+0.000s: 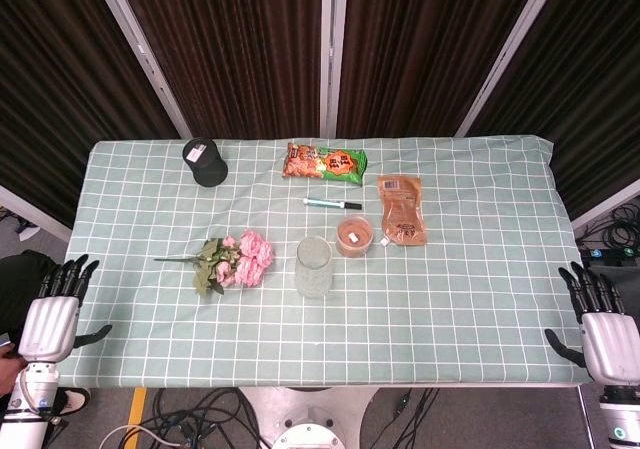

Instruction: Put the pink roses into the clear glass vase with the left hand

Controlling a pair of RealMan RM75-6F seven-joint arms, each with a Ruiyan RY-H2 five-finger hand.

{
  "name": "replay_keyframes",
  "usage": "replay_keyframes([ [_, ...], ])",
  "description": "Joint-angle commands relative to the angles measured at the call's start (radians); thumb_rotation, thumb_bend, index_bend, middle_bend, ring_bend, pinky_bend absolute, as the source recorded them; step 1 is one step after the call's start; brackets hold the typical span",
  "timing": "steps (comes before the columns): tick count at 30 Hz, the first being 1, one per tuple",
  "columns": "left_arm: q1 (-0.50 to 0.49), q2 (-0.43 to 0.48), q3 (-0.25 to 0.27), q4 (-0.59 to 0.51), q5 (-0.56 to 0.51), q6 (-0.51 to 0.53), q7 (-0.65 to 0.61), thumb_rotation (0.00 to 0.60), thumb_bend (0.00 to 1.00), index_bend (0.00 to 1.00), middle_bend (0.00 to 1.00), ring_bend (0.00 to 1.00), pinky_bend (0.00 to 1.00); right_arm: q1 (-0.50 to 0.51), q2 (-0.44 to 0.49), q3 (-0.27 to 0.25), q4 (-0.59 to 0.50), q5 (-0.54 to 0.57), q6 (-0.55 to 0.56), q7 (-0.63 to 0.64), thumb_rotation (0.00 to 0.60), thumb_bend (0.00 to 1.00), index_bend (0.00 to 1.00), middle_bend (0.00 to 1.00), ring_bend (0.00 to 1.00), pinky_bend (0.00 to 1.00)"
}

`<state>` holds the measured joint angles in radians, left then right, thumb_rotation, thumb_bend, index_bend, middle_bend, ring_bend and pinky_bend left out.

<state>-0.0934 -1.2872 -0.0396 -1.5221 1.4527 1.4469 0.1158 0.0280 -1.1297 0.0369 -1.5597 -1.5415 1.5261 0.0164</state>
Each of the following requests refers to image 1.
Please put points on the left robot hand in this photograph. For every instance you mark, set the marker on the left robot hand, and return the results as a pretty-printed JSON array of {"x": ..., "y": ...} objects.
[{"x": 47, "y": 326}]

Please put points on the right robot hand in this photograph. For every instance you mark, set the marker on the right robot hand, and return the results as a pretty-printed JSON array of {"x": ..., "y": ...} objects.
[{"x": 612, "y": 344}]

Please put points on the pink artificial flower bouquet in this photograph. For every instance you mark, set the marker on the pink artificial flower bouquet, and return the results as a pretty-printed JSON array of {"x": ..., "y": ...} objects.
[{"x": 250, "y": 261}]

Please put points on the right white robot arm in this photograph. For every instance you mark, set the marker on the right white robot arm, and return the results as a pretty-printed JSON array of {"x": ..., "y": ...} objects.
[{"x": 620, "y": 419}]

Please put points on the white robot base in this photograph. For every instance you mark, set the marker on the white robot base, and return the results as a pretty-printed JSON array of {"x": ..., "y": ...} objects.
[{"x": 310, "y": 421}]

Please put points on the textured clear glass vase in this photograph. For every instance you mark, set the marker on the textured clear glass vase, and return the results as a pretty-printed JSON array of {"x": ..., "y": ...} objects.
[{"x": 313, "y": 274}]

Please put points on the black white sneaker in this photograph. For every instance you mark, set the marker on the black white sneaker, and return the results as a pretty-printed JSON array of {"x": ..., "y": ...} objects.
[{"x": 75, "y": 401}]

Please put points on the black power strip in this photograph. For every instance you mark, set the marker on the black power strip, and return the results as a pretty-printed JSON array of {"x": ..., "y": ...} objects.
[{"x": 600, "y": 255}]

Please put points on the yellow floor tape strip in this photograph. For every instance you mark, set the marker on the yellow floor tape strip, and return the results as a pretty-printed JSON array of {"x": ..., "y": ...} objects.
[{"x": 136, "y": 409}]

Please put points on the green white checkered tablecloth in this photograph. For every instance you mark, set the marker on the green white checkered tablecloth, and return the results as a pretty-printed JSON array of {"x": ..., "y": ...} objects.
[{"x": 450, "y": 309}]

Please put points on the black mesh pen holder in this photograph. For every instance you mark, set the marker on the black mesh pen holder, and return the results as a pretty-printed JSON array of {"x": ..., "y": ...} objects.
[{"x": 207, "y": 166}]

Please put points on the brown spouted sauce pouch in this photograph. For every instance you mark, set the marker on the brown spouted sauce pouch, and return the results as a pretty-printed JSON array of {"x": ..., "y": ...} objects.
[{"x": 402, "y": 209}]

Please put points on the teal marker pen black cap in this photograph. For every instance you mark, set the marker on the teal marker pen black cap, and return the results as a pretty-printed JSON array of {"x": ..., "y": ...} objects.
[{"x": 325, "y": 202}]

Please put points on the green orange snack bag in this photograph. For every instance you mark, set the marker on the green orange snack bag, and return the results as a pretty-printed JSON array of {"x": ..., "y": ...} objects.
[{"x": 325, "y": 163}]

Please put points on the grey partition bottom rail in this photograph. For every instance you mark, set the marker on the grey partition bottom rail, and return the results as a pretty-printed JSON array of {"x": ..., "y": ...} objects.
[
  {"x": 30, "y": 214},
  {"x": 605, "y": 206}
]

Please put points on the grey partition post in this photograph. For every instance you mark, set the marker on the grey partition post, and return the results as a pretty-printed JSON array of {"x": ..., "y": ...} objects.
[
  {"x": 145, "y": 56},
  {"x": 334, "y": 54},
  {"x": 510, "y": 56}
]

